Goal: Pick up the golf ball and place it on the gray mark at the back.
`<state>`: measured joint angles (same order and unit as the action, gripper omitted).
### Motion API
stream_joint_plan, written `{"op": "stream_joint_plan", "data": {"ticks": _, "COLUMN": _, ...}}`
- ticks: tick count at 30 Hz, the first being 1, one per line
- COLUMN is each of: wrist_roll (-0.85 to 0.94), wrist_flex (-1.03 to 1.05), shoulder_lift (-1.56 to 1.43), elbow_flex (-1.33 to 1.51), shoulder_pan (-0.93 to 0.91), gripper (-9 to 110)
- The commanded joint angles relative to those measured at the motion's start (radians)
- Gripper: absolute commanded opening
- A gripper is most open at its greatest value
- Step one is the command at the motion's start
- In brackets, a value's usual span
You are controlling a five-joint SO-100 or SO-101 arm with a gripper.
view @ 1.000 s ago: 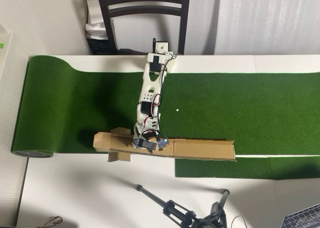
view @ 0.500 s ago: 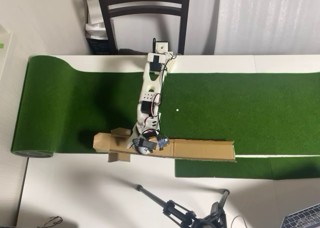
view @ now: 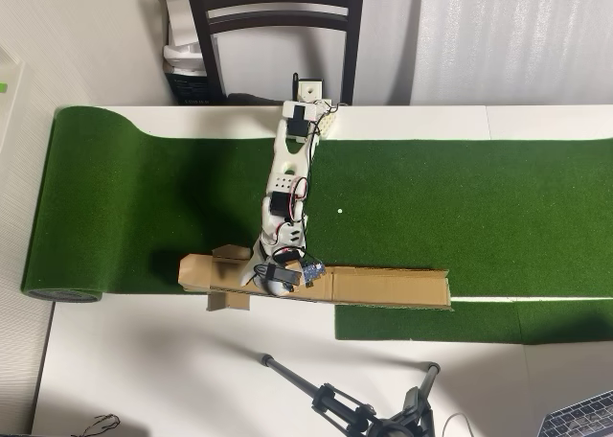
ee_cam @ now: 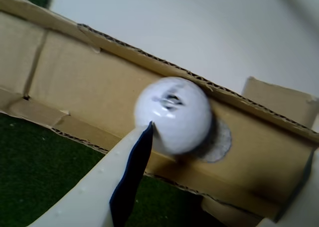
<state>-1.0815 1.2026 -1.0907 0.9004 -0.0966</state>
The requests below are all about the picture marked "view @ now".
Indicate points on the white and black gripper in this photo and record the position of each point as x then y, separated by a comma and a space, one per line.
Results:
279, 275

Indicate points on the white golf ball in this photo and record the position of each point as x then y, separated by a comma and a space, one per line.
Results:
279, 289

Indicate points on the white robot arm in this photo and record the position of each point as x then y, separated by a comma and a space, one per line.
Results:
287, 168

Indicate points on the long green turf mat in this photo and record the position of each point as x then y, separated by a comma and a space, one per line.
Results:
143, 192

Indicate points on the brown cardboard ramp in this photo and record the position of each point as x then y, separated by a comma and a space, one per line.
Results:
383, 288

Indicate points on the black tripod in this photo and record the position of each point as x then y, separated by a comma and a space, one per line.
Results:
335, 403

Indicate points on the small green turf piece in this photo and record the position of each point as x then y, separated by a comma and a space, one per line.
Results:
431, 324

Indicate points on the black box with text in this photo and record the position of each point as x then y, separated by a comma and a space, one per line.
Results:
191, 89

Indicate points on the white plastic appliance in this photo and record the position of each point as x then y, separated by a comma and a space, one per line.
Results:
182, 25

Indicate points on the white box with green label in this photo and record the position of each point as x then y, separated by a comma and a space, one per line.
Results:
14, 101

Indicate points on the white curtain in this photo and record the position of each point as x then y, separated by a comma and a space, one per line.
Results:
503, 39

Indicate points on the blue camera circuit board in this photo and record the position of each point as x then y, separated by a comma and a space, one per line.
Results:
313, 274

